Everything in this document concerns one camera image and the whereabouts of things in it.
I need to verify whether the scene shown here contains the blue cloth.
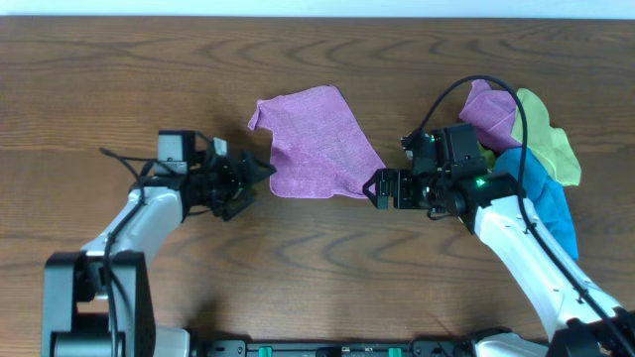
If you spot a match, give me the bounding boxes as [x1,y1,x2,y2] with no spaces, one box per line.
[523,150,579,261]

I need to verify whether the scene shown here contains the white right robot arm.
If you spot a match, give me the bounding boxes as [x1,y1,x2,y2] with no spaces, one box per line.
[362,124,634,356]

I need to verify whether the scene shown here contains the green cloth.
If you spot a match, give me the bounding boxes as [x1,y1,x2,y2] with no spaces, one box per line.
[512,88,581,186]

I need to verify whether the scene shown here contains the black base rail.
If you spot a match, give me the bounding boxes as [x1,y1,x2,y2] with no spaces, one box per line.
[190,339,476,357]

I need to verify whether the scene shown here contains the light purple cloth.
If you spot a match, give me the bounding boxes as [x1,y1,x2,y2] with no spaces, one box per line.
[248,85,385,198]

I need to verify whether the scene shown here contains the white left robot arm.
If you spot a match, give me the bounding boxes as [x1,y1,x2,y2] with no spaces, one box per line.
[41,130,276,357]

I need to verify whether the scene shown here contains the dark purple cloth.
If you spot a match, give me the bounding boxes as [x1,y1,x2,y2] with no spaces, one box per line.
[458,79,521,154]

